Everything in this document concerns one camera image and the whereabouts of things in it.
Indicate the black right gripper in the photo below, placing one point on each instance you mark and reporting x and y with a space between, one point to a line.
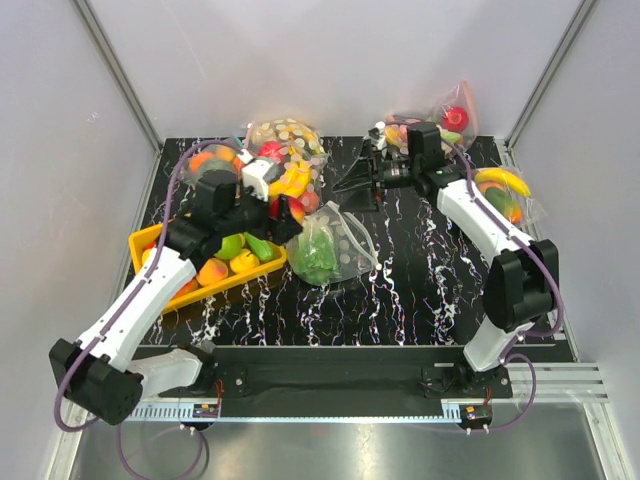
359 179

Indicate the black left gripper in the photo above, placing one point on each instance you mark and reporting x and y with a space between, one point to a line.
279 230

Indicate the clear zip top bag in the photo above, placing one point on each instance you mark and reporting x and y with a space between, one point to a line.
355 250

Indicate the green fake apple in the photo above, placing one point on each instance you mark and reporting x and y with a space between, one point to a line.
231 247

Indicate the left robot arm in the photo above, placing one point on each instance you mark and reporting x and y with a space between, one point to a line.
97 371

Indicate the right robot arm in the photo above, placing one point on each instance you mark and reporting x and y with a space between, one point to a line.
521 296

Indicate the green fake bitter gourd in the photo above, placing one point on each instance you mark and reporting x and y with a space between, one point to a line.
262 249

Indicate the green fake lettuce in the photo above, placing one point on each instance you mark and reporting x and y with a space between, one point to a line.
312 254

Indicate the fake yellow banana bunch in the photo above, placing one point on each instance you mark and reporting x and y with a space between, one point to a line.
293 182

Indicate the yellow fake pear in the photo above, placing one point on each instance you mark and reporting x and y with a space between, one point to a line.
244 262

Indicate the far right dotted bag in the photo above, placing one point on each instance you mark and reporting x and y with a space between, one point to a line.
396 127

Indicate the polka dot zip bag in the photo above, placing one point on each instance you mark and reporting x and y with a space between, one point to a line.
287 140

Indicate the pink yellow fake peach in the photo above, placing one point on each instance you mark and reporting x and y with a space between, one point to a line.
213 272

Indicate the clear bag with melon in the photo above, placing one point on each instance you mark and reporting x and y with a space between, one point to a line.
207 156

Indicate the orange fake orange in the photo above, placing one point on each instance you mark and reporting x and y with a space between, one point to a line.
188 288

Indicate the clear bag with red fruit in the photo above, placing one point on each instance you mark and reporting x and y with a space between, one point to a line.
455 112

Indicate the right bag with banana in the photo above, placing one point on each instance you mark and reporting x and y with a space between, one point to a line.
509 194

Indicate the yellow plastic tray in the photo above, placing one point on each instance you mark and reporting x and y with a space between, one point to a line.
141 240

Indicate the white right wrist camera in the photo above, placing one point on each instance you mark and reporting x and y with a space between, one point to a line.
377 136

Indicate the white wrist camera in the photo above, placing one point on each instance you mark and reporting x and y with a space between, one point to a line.
258 173
377 136

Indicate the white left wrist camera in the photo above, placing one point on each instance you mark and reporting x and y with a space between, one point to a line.
258 173

